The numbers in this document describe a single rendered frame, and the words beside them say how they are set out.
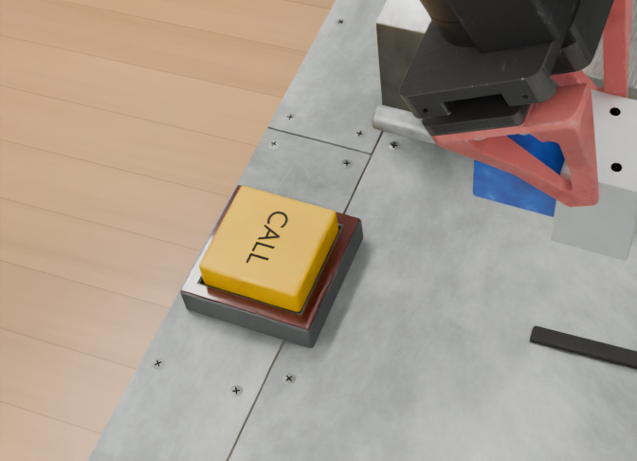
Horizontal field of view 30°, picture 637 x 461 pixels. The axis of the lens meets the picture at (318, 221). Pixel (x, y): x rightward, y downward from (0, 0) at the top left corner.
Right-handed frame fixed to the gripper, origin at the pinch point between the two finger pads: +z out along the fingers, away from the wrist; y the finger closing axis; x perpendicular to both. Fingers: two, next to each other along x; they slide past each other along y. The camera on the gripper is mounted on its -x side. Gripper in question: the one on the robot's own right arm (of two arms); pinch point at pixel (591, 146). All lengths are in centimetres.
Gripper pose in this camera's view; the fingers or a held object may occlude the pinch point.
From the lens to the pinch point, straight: 54.6
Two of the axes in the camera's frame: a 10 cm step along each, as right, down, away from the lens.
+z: 5.3, 6.3, 5.8
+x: -7.7, 0.5, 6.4
